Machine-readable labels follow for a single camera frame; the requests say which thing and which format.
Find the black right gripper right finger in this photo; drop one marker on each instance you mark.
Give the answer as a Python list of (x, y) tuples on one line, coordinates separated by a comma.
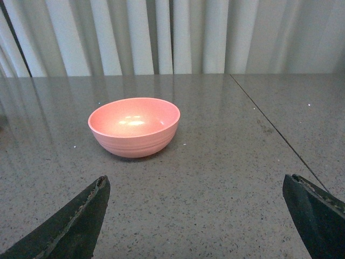
[(317, 215)]

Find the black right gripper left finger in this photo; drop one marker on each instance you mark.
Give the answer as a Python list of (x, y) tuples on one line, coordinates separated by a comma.
[(72, 232)]

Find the pink plastic bowl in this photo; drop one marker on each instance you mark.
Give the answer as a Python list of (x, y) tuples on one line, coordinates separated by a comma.
[(135, 127)]

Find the white pleated curtain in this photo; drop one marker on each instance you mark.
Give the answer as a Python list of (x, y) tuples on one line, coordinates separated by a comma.
[(117, 38)]

